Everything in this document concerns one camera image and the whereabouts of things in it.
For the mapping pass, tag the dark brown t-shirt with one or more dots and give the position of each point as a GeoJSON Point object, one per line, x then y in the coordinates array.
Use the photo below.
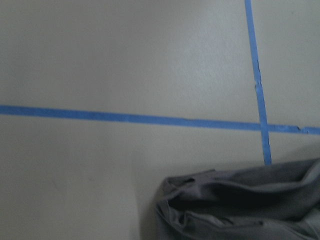
{"type": "Point", "coordinates": [273, 202]}

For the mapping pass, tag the brown paper table cover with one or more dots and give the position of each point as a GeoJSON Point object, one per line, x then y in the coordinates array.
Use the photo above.
{"type": "Point", "coordinates": [73, 179]}

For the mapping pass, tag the blue tape cross line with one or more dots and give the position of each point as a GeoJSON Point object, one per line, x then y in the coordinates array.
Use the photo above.
{"type": "Point", "coordinates": [266, 149]}

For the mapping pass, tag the blue tape grid line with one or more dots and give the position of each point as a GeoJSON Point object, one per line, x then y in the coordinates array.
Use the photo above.
{"type": "Point", "coordinates": [152, 120]}

